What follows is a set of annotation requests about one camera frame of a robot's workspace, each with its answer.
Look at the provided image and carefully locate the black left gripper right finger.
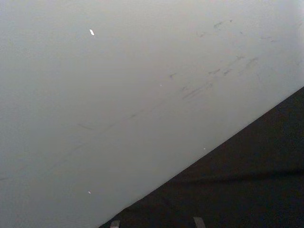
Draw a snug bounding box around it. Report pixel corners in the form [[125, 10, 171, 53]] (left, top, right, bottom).
[[193, 216, 206, 228]]

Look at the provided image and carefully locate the black table cloth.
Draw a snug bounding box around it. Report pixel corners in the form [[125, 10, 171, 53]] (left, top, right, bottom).
[[99, 86, 304, 228]]

